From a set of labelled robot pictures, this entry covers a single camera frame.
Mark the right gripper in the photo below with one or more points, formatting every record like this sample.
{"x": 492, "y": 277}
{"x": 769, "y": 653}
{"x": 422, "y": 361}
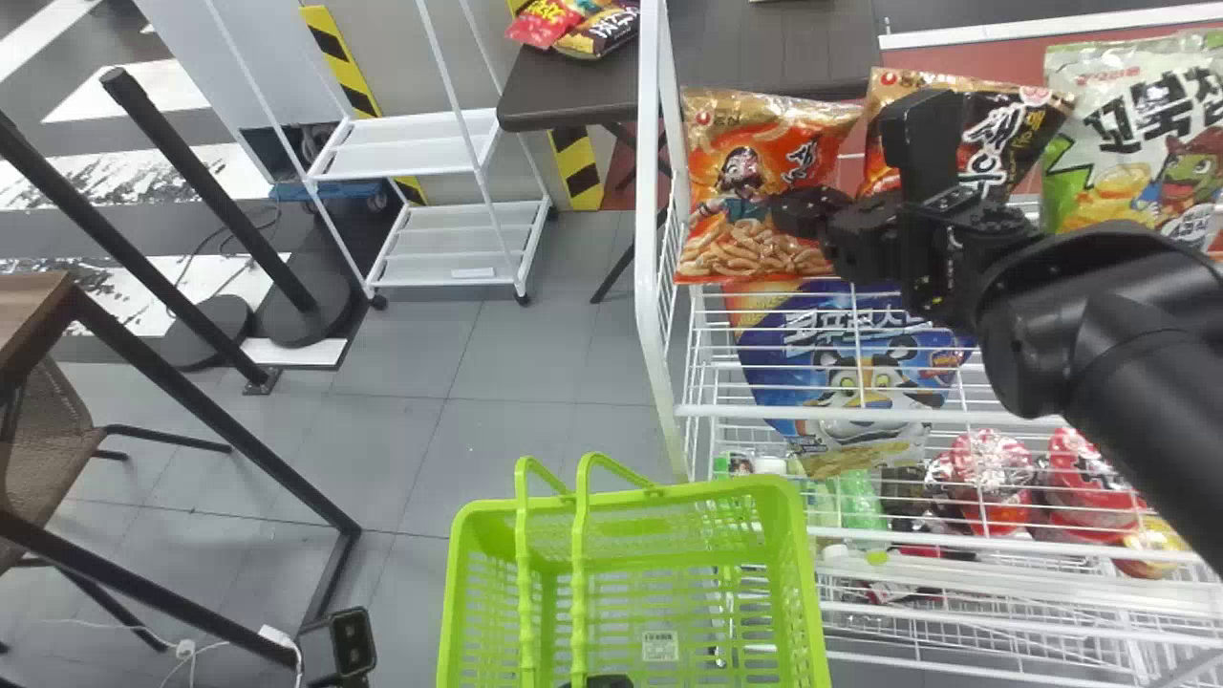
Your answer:
{"x": 874, "y": 247}

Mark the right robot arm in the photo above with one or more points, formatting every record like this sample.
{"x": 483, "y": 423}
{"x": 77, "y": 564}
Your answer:
{"x": 1127, "y": 363}

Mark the blue cereal bag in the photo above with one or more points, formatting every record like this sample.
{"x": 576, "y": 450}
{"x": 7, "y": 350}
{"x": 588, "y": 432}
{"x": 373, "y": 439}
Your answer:
{"x": 841, "y": 373}

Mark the dark side table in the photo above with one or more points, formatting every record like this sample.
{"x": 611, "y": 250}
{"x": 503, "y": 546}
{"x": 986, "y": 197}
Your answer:
{"x": 669, "y": 67}

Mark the orange and black snack packet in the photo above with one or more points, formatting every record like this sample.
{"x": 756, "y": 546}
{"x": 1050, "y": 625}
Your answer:
{"x": 1013, "y": 134}

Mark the green bottle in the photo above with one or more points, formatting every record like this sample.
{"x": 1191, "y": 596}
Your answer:
{"x": 860, "y": 502}

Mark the red noodle cup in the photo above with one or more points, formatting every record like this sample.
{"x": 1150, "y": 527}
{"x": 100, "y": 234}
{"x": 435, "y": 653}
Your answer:
{"x": 1089, "y": 487}
{"x": 989, "y": 478}

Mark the red snack packet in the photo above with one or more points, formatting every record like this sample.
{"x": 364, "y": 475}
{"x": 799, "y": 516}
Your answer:
{"x": 540, "y": 24}

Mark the green and white snack packet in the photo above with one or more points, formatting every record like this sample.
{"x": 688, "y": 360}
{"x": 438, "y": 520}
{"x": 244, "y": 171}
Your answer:
{"x": 1137, "y": 134}

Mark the white shelf trolley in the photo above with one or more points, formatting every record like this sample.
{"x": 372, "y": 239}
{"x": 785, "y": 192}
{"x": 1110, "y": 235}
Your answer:
{"x": 430, "y": 143}

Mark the green basket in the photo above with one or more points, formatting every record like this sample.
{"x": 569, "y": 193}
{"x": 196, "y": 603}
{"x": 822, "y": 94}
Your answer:
{"x": 631, "y": 592}

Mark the yellow snack packet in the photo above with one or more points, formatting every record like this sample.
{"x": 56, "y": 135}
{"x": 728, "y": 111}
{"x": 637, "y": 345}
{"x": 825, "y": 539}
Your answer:
{"x": 1151, "y": 547}

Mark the brown wooden side table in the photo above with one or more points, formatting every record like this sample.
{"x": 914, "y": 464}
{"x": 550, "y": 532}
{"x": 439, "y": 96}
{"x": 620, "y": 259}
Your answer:
{"x": 29, "y": 315}

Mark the brown woven chair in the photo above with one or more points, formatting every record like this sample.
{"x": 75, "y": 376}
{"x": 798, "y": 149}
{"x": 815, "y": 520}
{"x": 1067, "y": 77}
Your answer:
{"x": 43, "y": 449}

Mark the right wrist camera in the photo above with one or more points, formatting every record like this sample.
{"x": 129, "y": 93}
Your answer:
{"x": 922, "y": 139}

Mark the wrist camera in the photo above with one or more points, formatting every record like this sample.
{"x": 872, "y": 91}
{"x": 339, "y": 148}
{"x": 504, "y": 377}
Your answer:
{"x": 344, "y": 645}
{"x": 922, "y": 139}

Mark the yellow and black striped post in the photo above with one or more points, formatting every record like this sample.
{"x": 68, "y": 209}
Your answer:
{"x": 578, "y": 167}
{"x": 349, "y": 76}

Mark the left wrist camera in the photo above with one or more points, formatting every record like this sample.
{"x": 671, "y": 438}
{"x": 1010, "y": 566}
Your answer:
{"x": 344, "y": 645}

